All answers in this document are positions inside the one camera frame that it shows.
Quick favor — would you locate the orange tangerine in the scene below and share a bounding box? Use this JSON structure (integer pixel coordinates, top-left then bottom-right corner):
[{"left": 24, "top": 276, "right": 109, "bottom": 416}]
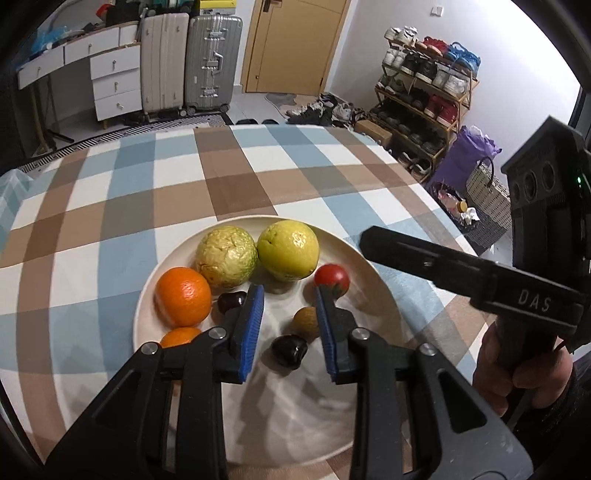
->
[
  {"left": 159, "top": 327, "right": 201, "bottom": 348},
  {"left": 154, "top": 267, "right": 212, "bottom": 327}
]

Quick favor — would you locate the dark purple plum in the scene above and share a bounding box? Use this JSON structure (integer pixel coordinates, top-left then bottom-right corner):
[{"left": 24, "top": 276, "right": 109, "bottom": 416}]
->
[
  {"left": 216, "top": 291, "right": 247, "bottom": 315},
  {"left": 270, "top": 334, "right": 308, "bottom": 370}
]

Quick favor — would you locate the smooth yellow-green guava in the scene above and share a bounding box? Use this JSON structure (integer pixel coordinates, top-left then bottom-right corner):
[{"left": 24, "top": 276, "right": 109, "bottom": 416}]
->
[{"left": 256, "top": 220, "right": 320, "bottom": 282}]

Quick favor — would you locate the rough yellow-green guava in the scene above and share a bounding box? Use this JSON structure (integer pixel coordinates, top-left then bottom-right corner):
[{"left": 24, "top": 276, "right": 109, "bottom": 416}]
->
[{"left": 195, "top": 225, "right": 257, "bottom": 290}]

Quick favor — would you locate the person's right hand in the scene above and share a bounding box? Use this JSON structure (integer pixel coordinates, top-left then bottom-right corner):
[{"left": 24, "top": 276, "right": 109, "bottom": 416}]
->
[{"left": 473, "top": 323, "right": 573, "bottom": 416}]

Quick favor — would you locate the woven basket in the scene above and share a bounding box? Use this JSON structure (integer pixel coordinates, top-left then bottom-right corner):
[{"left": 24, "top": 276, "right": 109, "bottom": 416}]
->
[{"left": 466, "top": 157, "right": 512, "bottom": 231}]

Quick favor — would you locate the purple bag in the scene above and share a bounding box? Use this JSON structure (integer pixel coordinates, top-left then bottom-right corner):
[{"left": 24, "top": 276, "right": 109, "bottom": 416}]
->
[{"left": 426, "top": 125, "right": 502, "bottom": 194}]

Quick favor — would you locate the cream round plate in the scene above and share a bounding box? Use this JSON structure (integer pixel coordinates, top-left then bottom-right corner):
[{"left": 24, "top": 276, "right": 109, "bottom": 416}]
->
[{"left": 132, "top": 214, "right": 417, "bottom": 466}]

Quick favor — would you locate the cardboard box on floor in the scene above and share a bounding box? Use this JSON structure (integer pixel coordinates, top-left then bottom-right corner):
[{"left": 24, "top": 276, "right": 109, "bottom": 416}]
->
[{"left": 353, "top": 119, "right": 392, "bottom": 147}]

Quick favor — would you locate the wooden shoe rack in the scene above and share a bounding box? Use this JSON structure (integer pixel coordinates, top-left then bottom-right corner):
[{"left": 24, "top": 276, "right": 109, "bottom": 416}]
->
[{"left": 369, "top": 26, "right": 482, "bottom": 183}]

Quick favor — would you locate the checkered tablecloth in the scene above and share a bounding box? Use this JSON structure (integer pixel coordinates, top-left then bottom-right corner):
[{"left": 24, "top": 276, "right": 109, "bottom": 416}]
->
[{"left": 1, "top": 125, "right": 469, "bottom": 457}]

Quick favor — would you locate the wooden door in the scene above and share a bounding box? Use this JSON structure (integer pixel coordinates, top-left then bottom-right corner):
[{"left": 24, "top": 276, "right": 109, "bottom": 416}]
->
[{"left": 240, "top": 0, "right": 351, "bottom": 96}]

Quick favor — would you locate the silver aluminium suitcase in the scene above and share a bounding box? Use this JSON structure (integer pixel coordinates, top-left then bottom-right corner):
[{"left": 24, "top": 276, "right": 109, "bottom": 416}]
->
[{"left": 184, "top": 14, "right": 242, "bottom": 112}]

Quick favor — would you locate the beige suitcase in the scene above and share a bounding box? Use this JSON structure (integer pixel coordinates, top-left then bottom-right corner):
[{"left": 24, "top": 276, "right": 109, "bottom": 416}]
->
[{"left": 140, "top": 13, "right": 189, "bottom": 114}]

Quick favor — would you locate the white drawer desk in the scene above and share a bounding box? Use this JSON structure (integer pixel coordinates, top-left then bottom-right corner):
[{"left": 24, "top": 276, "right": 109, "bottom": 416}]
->
[{"left": 17, "top": 21, "right": 142, "bottom": 121}]

